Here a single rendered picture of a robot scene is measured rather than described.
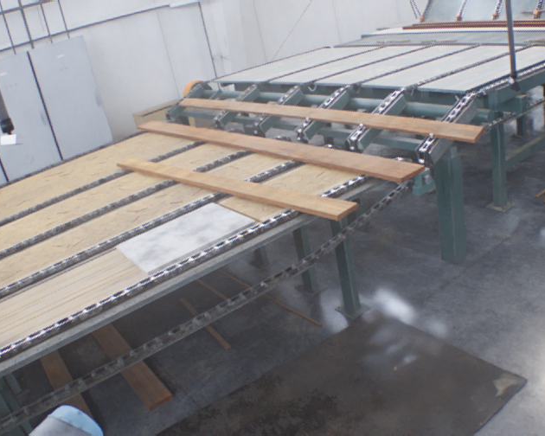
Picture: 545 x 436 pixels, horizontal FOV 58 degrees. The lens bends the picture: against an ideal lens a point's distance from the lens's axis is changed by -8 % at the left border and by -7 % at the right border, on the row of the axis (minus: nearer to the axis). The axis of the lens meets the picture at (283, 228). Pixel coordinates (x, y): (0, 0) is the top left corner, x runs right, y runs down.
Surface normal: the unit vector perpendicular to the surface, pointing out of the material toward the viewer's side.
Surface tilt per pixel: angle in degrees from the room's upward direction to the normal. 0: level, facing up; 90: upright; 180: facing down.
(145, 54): 87
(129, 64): 89
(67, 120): 90
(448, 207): 90
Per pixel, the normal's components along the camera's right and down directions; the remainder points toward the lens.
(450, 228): -0.79, 0.40
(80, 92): 0.58, 0.23
